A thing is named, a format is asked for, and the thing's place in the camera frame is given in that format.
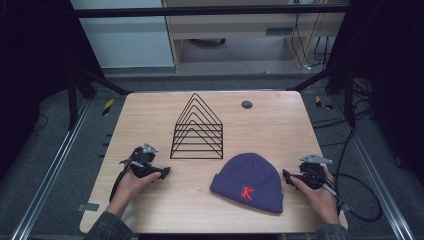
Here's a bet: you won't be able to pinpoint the black metal stand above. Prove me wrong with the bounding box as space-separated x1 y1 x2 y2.
66 68 133 132
294 64 357 128

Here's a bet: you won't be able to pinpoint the light wooden desk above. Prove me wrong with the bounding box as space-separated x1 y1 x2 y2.
161 0 349 73

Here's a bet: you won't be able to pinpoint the person's right hand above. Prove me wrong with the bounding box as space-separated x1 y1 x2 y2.
289 165 341 226

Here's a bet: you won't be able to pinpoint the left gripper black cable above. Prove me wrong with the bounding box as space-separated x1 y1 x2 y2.
108 165 130 203

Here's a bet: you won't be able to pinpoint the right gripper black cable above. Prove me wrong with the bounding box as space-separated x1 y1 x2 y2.
328 124 384 223

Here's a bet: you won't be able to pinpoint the white cabinet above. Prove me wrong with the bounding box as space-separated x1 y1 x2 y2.
69 0 176 70

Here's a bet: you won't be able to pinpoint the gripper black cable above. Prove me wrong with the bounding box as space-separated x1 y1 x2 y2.
328 124 384 223
108 165 130 203

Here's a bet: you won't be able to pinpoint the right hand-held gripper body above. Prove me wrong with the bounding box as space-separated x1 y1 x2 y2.
298 153 334 191

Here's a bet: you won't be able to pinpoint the black curtain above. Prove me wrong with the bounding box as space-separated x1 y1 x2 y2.
0 0 106 183
324 0 424 188

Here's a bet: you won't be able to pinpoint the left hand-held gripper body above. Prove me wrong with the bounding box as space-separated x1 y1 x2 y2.
119 142 162 179

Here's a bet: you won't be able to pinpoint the yellow black hazard tape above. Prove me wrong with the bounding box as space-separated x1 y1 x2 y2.
314 95 334 111
101 98 115 117

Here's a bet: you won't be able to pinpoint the purple knit beanie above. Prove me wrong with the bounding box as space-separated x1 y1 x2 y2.
209 152 285 215

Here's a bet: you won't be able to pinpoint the black hanging cables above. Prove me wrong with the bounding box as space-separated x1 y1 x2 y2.
290 12 332 72

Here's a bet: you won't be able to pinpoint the aluminium floor rail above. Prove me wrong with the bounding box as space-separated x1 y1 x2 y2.
9 99 92 240
331 95 416 240

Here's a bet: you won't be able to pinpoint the black wire file rack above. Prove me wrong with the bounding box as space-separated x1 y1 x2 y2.
169 92 224 160

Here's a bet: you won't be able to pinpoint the black horizontal frame bar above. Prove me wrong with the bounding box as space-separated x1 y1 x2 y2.
72 3 352 19

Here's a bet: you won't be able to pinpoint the person's left hand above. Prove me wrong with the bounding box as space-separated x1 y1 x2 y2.
105 170 163 218

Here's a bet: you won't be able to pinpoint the grey tape strip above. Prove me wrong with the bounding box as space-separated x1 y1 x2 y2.
76 202 101 213

